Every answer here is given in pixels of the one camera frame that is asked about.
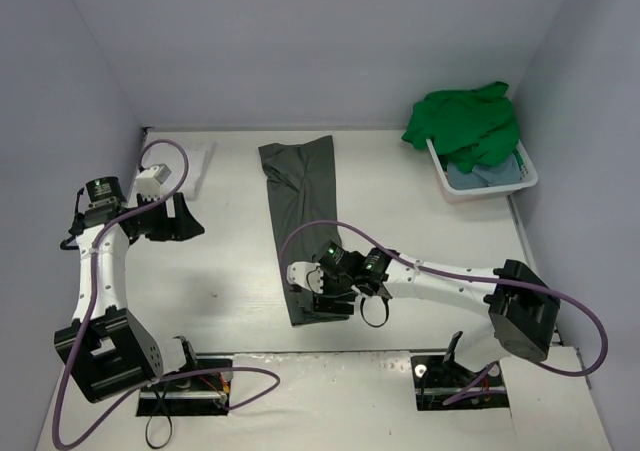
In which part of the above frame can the grey t shirt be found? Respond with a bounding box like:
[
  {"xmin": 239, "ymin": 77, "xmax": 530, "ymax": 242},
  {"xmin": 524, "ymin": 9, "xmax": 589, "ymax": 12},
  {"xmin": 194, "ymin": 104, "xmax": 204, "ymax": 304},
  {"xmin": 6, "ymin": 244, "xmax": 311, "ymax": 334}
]
[{"xmin": 259, "ymin": 136, "xmax": 353, "ymax": 326}]

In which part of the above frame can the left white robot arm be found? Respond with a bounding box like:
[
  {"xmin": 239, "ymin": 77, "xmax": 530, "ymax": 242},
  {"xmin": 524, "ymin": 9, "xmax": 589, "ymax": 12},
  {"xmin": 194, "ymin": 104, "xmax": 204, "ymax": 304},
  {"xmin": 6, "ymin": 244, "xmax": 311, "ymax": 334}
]
[{"xmin": 54, "ymin": 176, "xmax": 204, "ymax": 403}]

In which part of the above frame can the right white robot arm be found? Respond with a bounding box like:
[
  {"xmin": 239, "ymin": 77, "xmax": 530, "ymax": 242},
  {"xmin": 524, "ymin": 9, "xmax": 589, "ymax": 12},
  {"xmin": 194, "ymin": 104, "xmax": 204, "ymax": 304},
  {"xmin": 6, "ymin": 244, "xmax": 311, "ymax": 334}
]
[{"xmin": 286, "ymin": 241, "xmax": 560, "ymax": 383}]

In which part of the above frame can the light blue t shirt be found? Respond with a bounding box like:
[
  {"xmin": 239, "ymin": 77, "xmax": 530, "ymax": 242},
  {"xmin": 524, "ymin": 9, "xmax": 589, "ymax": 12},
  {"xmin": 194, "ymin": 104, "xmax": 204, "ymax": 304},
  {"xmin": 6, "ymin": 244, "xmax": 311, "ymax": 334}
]
[{"xmin": 446, "ymin": 154, "xmax": 521, "ymax": 190}]

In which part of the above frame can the green t shirt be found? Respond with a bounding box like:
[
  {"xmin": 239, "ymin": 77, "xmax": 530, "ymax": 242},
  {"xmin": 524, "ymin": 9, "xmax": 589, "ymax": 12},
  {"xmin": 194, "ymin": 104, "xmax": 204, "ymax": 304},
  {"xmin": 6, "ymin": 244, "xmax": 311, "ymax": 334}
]
[{"xmin": 402, "ymin": 81, "xmax": 520, "ymax": 173}]

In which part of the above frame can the white laundry basket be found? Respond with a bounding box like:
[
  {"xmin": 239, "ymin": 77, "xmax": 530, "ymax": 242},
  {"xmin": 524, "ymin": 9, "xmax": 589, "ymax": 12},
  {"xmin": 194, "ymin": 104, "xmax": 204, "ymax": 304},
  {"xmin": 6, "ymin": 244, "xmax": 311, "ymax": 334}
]
[{"xmin": 424, "ymin": 138, "xmax": 540, "ymax": 205}]

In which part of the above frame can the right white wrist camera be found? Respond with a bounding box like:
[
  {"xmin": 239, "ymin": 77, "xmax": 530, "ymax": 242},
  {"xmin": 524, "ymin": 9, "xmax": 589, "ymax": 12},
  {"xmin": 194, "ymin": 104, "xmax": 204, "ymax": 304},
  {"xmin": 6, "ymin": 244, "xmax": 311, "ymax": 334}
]
[{"xmin": 286, "ymin": 261, "xmax": 325, "ymax": 295}]

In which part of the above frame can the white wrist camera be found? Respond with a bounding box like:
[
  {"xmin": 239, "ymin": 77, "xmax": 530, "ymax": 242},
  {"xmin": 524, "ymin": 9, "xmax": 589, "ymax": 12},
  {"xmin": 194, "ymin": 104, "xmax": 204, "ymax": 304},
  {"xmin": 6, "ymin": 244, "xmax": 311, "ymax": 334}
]
[
  {"xmin": 134, "ymin": 164, "xmax": 171, "ymax": 201},
  {"xmin": 286, "ymin": 261, "xmax": 325, "ymax": 295}
]

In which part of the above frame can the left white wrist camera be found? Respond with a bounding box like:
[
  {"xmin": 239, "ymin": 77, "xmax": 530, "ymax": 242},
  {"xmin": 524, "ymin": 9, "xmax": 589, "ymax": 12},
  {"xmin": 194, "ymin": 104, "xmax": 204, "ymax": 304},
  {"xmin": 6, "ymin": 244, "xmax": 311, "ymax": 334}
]
[{"xmin": 134, "ymin": 164, "xmax": 171, "ymax": 201}]

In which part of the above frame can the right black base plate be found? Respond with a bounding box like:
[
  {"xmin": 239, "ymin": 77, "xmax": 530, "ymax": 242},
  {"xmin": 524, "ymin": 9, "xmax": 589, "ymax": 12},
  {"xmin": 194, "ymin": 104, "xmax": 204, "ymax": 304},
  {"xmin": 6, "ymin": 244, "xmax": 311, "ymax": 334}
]
[{"xmin": 410, "ymin": 354, "xmax": 510, "ymax": 412}]

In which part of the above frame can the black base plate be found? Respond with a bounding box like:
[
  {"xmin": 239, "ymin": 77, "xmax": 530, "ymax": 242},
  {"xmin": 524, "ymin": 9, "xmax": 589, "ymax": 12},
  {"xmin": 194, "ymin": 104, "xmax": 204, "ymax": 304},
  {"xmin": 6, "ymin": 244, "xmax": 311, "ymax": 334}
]
[
  {"xmin": 410, "ymin": 354, "xmax": 510, "ymax": 412},
  {"xmin": 135, "ymin": 372, "xmax": 233, "ymax": 417}
]

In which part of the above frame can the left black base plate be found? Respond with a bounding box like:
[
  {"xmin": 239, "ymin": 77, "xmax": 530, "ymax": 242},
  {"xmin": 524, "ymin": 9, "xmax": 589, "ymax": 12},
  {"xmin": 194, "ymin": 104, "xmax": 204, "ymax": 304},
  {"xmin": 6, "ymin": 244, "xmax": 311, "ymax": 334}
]
[{"xmin": 135, "ymin": 372, "xmax": 233, "ymax": 417}]

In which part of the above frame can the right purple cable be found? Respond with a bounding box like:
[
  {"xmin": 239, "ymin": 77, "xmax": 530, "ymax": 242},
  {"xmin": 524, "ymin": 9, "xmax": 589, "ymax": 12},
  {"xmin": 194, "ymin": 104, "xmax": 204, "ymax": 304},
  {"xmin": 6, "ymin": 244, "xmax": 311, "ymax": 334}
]
[{"xmin": 279, "ymin": 219, "xmax": 611, "ymax": 406}]

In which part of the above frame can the purple cable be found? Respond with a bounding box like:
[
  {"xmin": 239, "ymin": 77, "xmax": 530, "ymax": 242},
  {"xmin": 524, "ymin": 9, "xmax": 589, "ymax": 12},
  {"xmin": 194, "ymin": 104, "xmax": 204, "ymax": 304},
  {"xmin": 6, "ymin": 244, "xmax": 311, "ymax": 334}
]
[
  {"xmin": 52, "ymin": 139, "xmax": 281, "ymax": 446},
  {"xmin": 279, "ymin": 219, "xmax": 611, "ymax": 406}
]

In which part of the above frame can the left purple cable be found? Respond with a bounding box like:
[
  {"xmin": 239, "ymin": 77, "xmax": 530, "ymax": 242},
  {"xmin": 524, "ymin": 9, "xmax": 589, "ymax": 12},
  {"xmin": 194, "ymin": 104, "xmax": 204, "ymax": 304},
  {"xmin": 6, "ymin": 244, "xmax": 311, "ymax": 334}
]
[{"xmin": 52, "ymin": 139, "xmax": 281, "ymax": 446}]

